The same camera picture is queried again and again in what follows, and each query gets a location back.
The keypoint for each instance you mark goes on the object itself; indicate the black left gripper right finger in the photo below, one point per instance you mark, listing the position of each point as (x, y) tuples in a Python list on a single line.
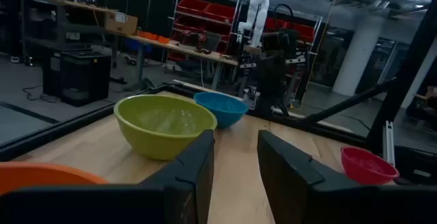
[(293, 190)]

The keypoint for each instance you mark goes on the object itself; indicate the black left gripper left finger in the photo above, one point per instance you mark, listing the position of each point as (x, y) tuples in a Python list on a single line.
[(184, 183)]

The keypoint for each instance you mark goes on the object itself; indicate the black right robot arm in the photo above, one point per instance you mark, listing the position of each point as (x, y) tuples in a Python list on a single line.
[(271, 77)]

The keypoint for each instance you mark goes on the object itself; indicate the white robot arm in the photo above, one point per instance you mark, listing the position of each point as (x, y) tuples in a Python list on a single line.
[(259, 12)]

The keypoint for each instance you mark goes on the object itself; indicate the blue plastic bowl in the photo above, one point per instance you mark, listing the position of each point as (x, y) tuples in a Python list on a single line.
[(225, 111)]

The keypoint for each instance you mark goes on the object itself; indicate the green plastic bowl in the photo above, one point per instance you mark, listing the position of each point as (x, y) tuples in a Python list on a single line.
[(153, 138)]

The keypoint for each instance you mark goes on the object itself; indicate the red plastic bowl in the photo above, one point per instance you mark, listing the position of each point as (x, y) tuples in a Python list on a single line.
[(365, 169)]

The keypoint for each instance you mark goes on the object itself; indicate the long wooden workbench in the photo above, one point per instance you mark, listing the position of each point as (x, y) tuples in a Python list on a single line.
[(191, 50)]

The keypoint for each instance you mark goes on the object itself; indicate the silver aluminium extrusion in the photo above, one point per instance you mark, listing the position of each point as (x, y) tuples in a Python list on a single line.
[(388, 145)]

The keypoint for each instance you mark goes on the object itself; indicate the orange tray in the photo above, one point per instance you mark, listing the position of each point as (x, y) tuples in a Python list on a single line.
[(147, 35), (164, 40)]

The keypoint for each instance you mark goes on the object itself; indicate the white round column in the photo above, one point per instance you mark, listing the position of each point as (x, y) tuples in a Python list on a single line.
[(358, 56)]

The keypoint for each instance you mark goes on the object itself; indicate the orange plastic bowl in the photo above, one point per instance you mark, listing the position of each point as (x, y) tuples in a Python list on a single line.
[(41, 176)]

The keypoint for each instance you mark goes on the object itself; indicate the black cabinet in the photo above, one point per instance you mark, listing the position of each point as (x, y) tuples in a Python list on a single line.
[(85, 77)]

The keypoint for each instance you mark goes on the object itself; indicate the cardboard box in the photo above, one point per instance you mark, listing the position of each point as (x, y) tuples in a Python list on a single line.
[(119, 23)]

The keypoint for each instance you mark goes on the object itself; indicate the black diagonal frame strut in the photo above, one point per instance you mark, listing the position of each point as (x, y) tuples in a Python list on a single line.
[(348, 102)]

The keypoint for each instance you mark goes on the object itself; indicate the black frame upright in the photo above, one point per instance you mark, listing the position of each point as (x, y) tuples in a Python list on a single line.
[(406, 80)]

